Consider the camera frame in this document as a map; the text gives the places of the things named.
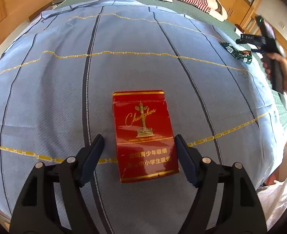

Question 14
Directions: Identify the white trash bin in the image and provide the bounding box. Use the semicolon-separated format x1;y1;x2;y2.
256;178;287;231

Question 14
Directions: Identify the red cigarette pack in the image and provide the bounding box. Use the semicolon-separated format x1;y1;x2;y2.
112;90;179;183

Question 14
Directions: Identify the person right hand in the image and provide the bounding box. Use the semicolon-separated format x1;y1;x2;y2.
261;53;287;93

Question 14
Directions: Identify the light blue striped sheet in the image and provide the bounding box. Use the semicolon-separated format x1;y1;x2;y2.
0;0;287;233

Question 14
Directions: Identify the green wrapper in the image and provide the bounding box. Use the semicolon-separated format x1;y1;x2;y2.
220;42;252;65

